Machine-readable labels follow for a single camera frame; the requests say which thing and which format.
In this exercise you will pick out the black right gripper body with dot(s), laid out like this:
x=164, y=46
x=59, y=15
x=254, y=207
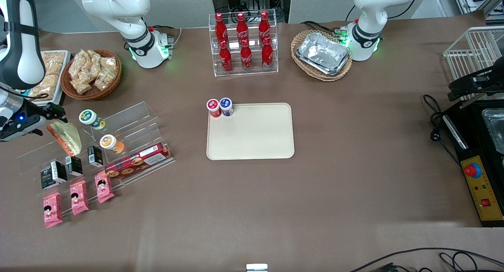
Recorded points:
x=42, y=113

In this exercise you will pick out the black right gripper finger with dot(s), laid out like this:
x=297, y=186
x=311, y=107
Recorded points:
x=57, y=110
x=53, y=117

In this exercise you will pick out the triangular sandwich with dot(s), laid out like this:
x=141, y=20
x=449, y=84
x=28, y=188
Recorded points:
x=69, y=140

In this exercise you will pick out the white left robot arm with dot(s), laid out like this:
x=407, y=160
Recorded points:
x=368, y=32

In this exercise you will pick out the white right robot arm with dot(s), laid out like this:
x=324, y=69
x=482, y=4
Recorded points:
x=118, y=8

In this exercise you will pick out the white rectangular snack tray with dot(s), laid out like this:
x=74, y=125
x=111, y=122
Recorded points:
x=65, y=65

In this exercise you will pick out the beige plastic tray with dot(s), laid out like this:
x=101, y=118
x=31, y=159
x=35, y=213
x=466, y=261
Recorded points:
x=252, y=134

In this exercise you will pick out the metal tray in machine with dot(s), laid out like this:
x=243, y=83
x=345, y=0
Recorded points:
x=495, y=130

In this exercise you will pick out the wrapped cracker pack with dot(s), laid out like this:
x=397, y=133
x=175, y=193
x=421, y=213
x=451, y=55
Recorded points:
x=47, y=87
x=55, y=61

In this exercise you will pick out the clear bag of crackers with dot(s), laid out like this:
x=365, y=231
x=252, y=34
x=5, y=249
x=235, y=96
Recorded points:
x=78, y=64
x=103, y=80
x=80, y=85
x=108, y=62

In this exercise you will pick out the green lid jar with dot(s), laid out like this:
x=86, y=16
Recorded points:
x=91, y=119

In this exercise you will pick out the brown wicker basket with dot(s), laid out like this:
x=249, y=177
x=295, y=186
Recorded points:
x=94, y=94

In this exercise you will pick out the small black carton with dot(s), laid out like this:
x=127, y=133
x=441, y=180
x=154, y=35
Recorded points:
x=48, y=179
x=74, y=166
x=60, y=171
x=95, y=156

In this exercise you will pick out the orange lid jar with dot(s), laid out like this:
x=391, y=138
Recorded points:
x=111, y=143

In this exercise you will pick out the clear acrylic tiered shelf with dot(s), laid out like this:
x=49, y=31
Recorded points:
x=134, y=118

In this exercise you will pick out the pink snack pack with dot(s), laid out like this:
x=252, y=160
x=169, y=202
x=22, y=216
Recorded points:
x=52, y=211
x=104, y=187
x=79, y=198

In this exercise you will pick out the red cookie box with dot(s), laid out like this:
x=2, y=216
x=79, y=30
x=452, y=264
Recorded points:
x=138, y=161

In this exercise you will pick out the red lid jar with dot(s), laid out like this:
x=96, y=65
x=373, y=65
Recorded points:
x=213, y=106

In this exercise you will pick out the blue lid jar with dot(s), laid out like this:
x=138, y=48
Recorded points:
x=226, y=105

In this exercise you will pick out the red cola bottle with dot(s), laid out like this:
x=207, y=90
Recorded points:
x=264, y=26
x=267, y=55
x=241, y=27
x=220, y=28
x=225, y=58
x=246, y=57

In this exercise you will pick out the clear acrylic bottle rack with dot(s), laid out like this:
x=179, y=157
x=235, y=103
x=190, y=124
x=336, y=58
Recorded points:
x=244, y=73

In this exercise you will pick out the dark equipment rack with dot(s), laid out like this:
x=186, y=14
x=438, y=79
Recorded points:
x=244, y=0

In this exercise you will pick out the small silver device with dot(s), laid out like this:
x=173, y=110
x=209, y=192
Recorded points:
x=256, y=268

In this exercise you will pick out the light wicker basket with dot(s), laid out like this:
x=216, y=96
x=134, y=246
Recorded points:
x=307, y=69

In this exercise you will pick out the stacked foil trays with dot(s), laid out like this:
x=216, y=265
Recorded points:
x=323, y=53

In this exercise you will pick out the black sealing machine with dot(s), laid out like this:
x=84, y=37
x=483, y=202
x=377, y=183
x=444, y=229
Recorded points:
x=472, y=146

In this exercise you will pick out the red emergency stop button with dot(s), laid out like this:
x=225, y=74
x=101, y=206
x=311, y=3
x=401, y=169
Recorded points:
x=471, y=170

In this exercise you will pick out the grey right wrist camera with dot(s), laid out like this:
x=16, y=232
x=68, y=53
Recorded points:
x=19, y=131

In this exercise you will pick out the metal frame shelf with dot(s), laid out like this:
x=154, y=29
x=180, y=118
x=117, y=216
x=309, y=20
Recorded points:
x=480, y=0

